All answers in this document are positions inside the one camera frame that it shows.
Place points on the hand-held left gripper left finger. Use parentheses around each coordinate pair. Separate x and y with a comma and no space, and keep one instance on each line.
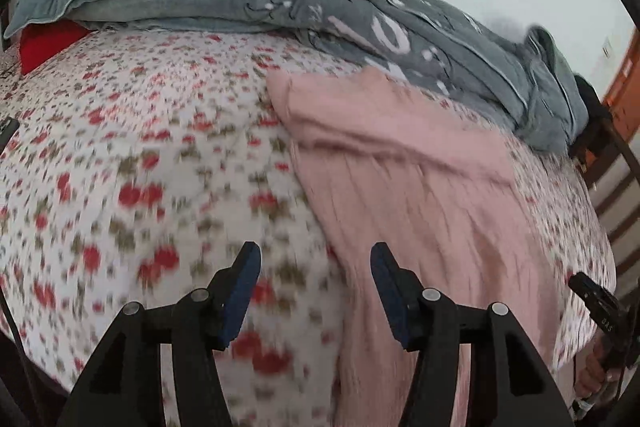
(240,287)

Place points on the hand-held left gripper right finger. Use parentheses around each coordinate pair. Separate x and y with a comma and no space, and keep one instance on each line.
(392,292)

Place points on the grey printed quilt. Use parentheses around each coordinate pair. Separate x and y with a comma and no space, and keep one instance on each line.
(400,22)

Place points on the red floral bed sheet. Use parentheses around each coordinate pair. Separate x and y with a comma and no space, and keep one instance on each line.
(150,157)

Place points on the wall socket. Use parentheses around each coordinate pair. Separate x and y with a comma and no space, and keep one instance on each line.
(607,47)

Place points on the black garment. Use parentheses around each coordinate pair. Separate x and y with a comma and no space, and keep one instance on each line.
(592,112)

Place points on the red cloth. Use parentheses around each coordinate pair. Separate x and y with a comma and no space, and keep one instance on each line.
(42,44)

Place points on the wooden door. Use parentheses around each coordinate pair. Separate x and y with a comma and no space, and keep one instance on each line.
(625,82)

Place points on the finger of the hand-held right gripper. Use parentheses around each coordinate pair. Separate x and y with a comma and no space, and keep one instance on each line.
(592,289)

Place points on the person's right hand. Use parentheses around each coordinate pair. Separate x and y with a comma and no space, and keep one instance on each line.
(592,372)

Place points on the pink ribbed knit garment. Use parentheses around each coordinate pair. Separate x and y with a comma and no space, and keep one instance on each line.
(410,187)

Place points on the small dark object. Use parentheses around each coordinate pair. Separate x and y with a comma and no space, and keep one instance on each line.
(7,132)

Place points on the dark wooden chair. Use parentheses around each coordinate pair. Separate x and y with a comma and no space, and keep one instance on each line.
(610,187)

